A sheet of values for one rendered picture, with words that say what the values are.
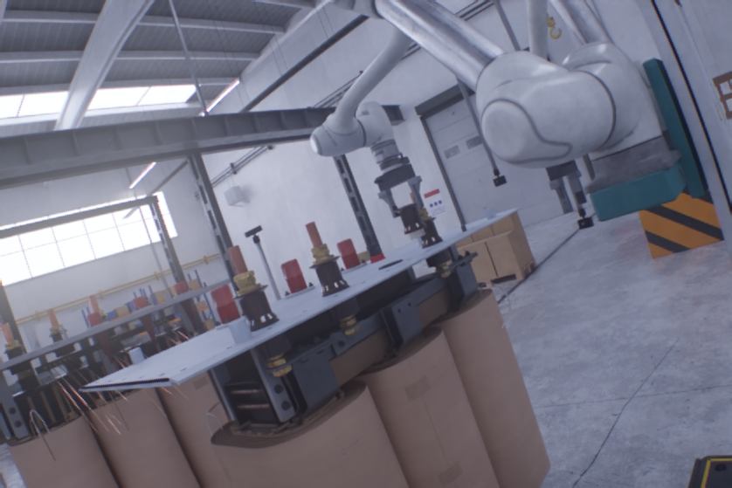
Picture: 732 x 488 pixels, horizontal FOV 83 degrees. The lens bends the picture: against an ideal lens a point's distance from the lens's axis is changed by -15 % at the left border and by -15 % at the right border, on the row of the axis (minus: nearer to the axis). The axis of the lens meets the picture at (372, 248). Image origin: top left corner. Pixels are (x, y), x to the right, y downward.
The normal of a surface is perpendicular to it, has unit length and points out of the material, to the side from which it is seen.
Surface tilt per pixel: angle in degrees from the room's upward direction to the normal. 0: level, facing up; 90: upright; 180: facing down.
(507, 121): 95
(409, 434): 90
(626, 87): 88
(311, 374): 90
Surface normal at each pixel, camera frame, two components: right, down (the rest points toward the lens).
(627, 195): -0.66, 0.27
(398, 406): -0.05, 0.05
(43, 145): 0.72, -0.26
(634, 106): 0.36, -0.01
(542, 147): 0.15, 0.75
